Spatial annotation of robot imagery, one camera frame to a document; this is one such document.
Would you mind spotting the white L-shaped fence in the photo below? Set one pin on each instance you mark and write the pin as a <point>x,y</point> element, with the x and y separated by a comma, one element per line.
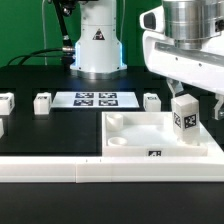
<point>79,169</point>

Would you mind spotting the white marker base plate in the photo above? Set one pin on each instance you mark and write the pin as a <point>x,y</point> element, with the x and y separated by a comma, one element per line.
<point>95,100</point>

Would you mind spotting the white part at left edge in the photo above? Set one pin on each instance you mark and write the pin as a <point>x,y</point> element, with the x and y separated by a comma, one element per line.
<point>1,128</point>

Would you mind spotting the white square tabletop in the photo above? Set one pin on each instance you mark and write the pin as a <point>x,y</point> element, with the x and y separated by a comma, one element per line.
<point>143,134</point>

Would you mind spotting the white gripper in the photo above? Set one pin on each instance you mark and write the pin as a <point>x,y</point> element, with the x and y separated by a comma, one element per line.
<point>200,68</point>

